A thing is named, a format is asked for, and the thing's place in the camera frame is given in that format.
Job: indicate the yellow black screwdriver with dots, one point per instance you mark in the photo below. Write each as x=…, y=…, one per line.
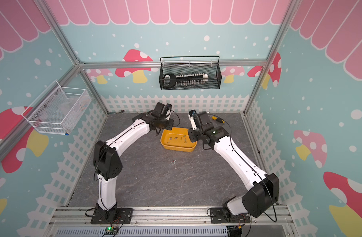
x=217, y=119

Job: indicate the black wire mesh basket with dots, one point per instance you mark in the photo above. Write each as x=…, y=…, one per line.
x=190, y=72

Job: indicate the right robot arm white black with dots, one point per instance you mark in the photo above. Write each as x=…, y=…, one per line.
x=262, y=188

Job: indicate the aluminium front rail frame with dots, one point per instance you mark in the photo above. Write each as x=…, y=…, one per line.
x=170, y=221

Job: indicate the black socket bit holder set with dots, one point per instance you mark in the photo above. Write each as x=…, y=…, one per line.
x=171, y=80

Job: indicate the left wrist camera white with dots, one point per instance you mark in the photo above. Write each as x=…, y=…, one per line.
x=162, y=111

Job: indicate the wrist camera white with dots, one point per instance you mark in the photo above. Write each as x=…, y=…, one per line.
x=200, y=120
x=162, y=111

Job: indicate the green circuit board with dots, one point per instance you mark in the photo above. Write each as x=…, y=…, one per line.
x=111, y=231

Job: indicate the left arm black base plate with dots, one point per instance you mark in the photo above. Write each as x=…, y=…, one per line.
x=121, y=215

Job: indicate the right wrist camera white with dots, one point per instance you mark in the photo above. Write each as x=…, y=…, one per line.
x=200, y=120

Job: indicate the white wire mesh basket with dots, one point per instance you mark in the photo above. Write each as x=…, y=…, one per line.
x=58, y=109

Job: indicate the yellow plastic storage box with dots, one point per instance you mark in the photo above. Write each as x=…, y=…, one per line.
x=177, y=139

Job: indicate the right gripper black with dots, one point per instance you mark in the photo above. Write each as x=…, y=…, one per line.
x=191, y=136

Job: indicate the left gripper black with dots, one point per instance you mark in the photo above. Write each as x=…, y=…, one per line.
x=170, y=124

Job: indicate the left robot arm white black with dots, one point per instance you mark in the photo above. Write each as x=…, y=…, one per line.
x=108, y=164

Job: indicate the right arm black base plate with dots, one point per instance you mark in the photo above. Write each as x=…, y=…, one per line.
x=220, y=215

